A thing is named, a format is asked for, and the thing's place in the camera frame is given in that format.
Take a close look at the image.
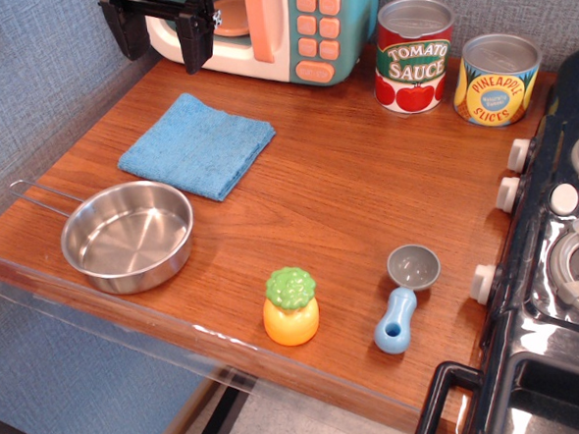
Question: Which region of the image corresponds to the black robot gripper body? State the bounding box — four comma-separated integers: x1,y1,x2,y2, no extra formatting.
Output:
99,0,216,19

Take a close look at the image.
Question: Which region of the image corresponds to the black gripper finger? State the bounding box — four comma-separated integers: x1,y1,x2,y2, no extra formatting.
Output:
99,2,148,61
176,14,214,75

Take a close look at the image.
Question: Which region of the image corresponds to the orange toy with green cap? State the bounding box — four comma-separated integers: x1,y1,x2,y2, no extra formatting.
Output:
263,266,320,347

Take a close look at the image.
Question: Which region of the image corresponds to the tomato sauce can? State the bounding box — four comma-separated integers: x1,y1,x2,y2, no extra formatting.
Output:
374,0,455,115

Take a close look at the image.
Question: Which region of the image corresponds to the pineapple slices can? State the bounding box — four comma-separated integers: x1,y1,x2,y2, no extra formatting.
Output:
453,33,542,127

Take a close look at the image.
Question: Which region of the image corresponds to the teal toy microwave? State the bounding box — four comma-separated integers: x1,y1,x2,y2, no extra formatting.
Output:
142,0,389,97

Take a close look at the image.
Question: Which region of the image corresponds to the blue folded cloth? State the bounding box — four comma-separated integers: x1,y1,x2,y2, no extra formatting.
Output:
118,93,276,201

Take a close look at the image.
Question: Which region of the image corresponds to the stainless steel pan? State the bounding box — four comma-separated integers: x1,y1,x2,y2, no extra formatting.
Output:
10,180,194,295

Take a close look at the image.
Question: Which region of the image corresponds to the blue grey toy scoop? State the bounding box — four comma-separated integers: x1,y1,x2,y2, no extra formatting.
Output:
373,244,442,355

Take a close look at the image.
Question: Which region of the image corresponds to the black toy stove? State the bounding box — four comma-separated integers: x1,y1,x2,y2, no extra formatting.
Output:
414,51,579,434

